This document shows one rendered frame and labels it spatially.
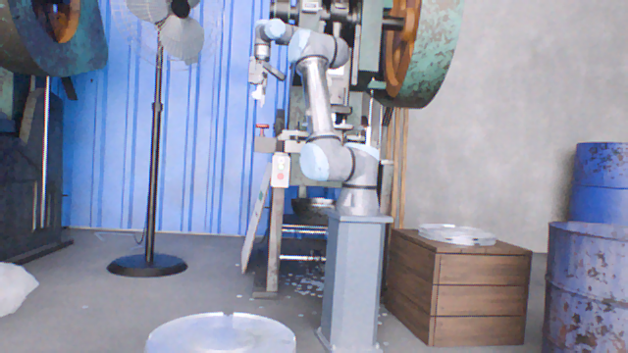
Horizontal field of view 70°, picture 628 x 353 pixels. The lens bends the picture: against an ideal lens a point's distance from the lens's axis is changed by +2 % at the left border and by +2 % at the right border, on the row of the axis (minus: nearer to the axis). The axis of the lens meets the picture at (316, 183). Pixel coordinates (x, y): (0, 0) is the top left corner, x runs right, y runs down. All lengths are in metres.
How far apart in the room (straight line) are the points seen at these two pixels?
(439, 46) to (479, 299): 1.05
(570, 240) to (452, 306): 0.50
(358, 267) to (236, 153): 2.07
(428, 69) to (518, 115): 1.94
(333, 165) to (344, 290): 0.40
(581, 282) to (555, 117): 2.83
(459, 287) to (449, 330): 0.15
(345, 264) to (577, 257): 0.64
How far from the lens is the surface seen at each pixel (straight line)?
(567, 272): 1.40
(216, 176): 3.34
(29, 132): 2.73
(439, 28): 2.04
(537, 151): 4.01
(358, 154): 1.44
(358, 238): 1.44
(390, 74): 2.57
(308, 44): 1.55
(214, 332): 0.98
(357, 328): 1.52
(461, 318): 1.71
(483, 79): 3.82
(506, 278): 1.76
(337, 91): 2.16
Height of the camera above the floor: 0.62
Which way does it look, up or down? 3 degrees down
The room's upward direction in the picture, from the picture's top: 4 degrees clockwise
